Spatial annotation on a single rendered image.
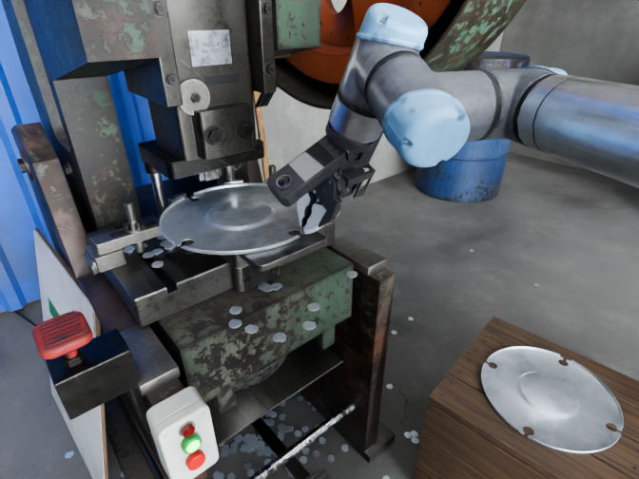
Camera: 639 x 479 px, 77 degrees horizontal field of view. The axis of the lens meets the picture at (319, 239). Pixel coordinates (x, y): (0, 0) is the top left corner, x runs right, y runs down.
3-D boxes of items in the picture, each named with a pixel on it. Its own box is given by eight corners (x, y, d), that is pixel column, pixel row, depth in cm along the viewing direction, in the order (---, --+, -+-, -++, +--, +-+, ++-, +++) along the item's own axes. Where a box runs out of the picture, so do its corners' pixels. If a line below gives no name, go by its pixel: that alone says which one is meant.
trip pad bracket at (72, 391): (158, 432, 66) (129, 343, 56) (93, 470, 60) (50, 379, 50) (145, 408, 70) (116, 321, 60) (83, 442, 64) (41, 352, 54)
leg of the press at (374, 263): (394, 440, 121) (438, 143, 76) (367, 465, 114) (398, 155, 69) (237, 296, 181) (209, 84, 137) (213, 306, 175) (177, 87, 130)
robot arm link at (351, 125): (363, 123, 49) (322, 86, 52) (351, 152, 52) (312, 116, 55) (401, 114, 53) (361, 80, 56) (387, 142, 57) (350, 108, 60)
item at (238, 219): (238, 177, 94) (238, 174, 93) (345, 206, 80) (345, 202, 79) (125, 224, 73) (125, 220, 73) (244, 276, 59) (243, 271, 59)
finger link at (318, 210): (335, 235, 72) (353, 199, 65) (310, 246, 68) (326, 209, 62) (324, 223, 73) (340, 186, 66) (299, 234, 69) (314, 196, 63)
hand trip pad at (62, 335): (108, 374, 55) (93, 333, 51) (59, 398, 52) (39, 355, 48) (94, 346, 60) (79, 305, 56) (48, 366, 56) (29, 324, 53)
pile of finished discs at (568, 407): (633, 391, 93) (634, 388, 93) (606, 485, 75) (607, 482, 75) (507, 332, 110) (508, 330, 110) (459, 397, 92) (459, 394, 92)
